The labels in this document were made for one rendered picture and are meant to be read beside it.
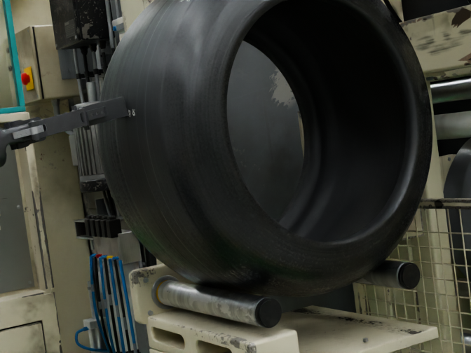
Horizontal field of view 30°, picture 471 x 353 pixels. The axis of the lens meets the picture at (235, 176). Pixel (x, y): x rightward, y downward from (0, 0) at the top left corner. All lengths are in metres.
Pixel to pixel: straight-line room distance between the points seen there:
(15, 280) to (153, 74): 0.73
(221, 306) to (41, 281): 0.58
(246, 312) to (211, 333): 0.09
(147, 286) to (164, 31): 0.50
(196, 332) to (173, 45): 0.47
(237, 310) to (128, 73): 0.40
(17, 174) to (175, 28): 0.69
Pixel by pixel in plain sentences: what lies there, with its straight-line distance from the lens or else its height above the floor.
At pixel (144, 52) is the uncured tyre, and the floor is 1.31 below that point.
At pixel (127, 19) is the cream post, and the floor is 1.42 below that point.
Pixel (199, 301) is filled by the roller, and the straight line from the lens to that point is 1.46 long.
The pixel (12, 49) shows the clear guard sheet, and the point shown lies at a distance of 1.87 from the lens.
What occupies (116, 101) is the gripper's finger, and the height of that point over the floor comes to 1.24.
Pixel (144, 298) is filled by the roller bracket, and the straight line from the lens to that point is 1.60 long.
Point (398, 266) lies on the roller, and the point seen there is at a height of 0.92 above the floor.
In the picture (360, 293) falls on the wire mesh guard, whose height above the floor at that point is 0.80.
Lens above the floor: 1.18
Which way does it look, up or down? 3 degrees down
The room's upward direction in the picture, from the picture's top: 8 degrees counter-clockwise
